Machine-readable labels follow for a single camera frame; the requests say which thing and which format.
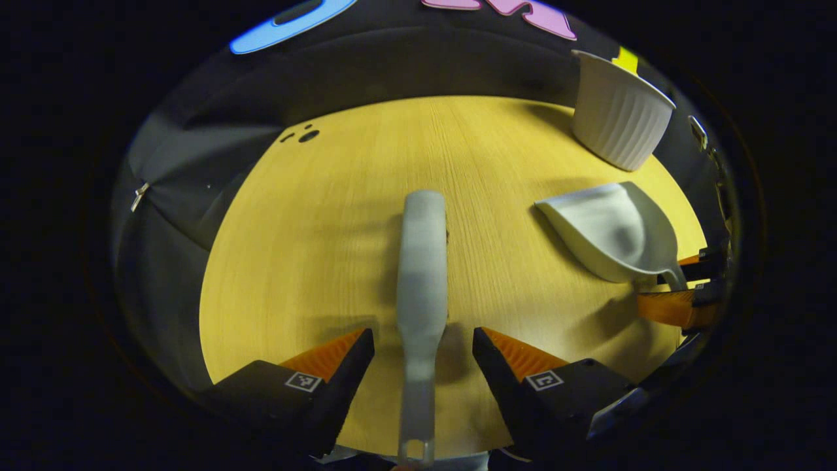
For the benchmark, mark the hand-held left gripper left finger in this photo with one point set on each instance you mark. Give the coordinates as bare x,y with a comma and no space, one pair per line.
343,386

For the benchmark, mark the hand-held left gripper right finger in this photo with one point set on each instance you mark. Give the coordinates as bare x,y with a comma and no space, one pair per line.
500,386

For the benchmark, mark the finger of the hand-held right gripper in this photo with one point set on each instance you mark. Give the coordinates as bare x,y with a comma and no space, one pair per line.
709,265
667,309

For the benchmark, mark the white dustpan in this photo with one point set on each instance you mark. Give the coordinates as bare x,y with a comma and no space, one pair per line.
614,229

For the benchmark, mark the small white broom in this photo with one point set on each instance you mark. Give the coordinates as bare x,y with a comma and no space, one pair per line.
422,261

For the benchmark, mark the white ribbed garbage bin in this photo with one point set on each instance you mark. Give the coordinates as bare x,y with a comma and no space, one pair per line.
618,118

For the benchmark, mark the wooden desktop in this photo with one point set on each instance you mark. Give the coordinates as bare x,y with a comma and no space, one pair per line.
314,229

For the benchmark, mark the silver metal clip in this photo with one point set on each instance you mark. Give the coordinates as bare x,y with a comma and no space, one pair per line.
698,133
139,196

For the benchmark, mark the black backdrop cloth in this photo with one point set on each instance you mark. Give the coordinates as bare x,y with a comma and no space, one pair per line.
248,98

